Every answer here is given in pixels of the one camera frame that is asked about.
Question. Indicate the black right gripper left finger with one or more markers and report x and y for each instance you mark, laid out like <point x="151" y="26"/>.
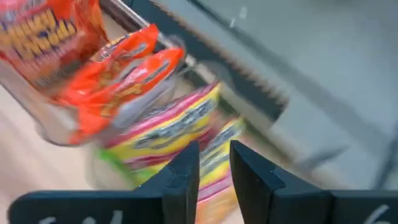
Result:
<point x="109" y="207"/>

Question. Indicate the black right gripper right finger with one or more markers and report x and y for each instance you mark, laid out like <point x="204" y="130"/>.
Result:
<point x="295" y="205"/>

